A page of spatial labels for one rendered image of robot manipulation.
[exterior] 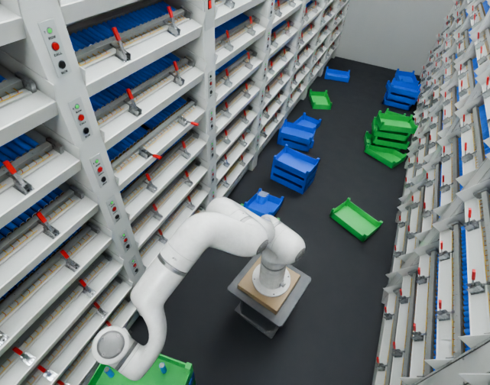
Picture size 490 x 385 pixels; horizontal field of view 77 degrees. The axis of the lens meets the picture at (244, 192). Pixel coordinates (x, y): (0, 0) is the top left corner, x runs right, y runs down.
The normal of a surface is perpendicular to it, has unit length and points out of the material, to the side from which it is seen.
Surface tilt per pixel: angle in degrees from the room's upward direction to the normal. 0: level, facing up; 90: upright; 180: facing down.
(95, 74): 19
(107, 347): 25
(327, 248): 0
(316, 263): 0
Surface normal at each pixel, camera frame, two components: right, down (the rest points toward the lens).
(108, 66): 0.34, -0.55
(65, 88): 0.90, 0.34
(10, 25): 0.83, 0.55
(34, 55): -0.43, 0.62
